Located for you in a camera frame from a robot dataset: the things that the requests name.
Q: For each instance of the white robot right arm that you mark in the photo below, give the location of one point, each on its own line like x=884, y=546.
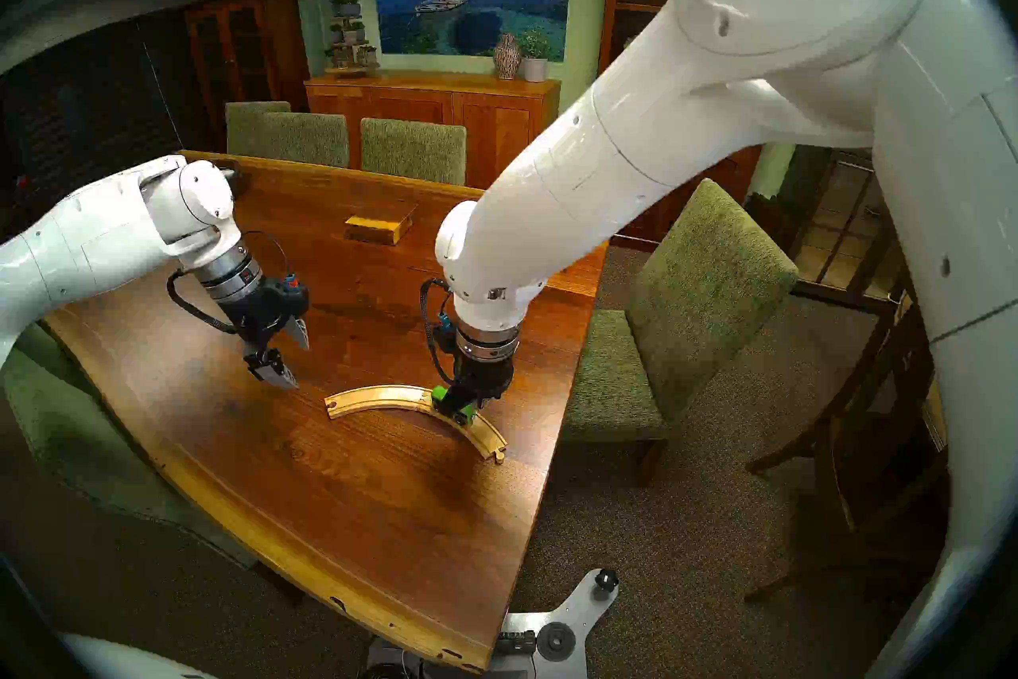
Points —
x=716, y=89

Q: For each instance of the dark slatted window shutter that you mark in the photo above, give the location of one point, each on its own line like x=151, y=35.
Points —
x=79, y=105

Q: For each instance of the light wooden sideboard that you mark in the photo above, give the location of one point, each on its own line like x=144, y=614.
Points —
x=429, y=112

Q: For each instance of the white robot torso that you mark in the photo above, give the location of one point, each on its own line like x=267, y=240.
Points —
x=135, y=660

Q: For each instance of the dark glass-front console table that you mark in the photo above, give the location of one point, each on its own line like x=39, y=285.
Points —
x=843, y=240

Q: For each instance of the plant in white pot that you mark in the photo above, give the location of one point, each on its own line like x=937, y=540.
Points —
x=535, y=66

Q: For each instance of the dark wood glass-door cabinet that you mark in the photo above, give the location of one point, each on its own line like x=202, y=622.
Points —
x=246, y=57

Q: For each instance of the flat wooden box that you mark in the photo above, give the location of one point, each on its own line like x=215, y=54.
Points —
x=380, y=224

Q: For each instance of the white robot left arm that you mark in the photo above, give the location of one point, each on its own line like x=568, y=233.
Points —
x=87, y=240

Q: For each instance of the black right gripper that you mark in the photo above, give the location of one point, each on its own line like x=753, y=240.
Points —
x=487, y=375

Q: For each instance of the tiered stand with plants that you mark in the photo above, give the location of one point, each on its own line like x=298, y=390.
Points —
x=350, y=37

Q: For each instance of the curved wooden train track piece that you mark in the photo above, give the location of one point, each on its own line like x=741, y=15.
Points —
x=374, y=395
x=489, y=443

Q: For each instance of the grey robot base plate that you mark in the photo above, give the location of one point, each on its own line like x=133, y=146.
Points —
x=573, y=606

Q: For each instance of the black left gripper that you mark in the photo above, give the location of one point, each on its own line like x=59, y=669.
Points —
x=270, y=311

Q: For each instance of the green toy train car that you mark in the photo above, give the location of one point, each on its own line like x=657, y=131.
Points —
x=439, y=395

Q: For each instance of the dark wooden chair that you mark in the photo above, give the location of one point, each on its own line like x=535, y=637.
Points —
x=867, y=463

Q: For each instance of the patterned ceramic vase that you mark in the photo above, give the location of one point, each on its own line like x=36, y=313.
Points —
x=507, y=57

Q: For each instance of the green upholstered dining chair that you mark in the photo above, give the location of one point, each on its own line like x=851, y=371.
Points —
x=79, y=447
x=306, y=140
x=413, y=152
x=692, y=295
x=246, y=124

